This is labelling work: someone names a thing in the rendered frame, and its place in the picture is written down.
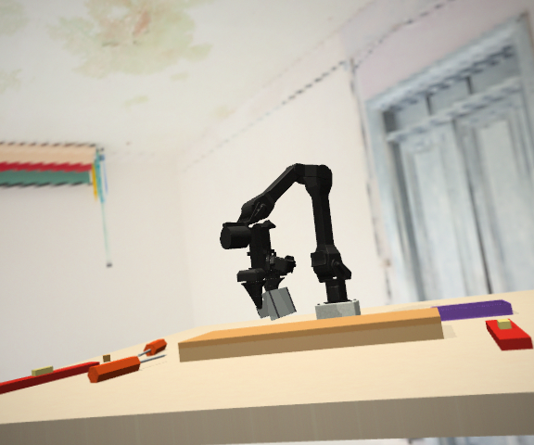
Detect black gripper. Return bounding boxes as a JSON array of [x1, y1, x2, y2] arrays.
[[236, 246, 287, 309]]

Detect red flat block with small yellow cube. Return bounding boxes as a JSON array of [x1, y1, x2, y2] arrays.
[[0, 362, 100, 395], [486, 319, 534, 350]]

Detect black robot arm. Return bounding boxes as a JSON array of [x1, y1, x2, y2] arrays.
[[220, 163, 351, 304]]

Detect orange flat panel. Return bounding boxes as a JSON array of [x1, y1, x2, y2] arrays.
[[178, 307, 444, 363]]

